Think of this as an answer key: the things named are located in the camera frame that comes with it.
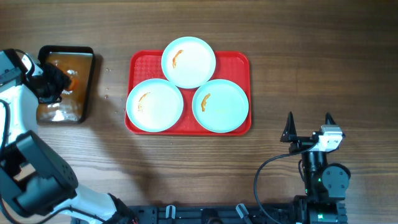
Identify black mounting rail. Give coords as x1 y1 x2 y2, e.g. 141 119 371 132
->
124 203 348 224

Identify orange green sponge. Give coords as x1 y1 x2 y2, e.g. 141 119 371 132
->
64 73 79 91

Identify black water basin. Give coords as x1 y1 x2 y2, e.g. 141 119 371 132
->
37 45 95 123

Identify right black cable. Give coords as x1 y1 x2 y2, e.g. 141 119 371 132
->
253 141 321 224

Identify light blue plate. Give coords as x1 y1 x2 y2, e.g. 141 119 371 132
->
160 37 216 89
126 78 184 133
192 79 249 133

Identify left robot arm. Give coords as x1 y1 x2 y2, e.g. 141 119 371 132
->
1 49 137 223

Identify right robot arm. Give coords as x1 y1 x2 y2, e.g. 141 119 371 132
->
280 113 351 224

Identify red plastic tray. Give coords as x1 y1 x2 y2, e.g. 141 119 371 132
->
127 50 251 136

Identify light blue plate top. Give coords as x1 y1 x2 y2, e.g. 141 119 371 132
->
160 37 216 89

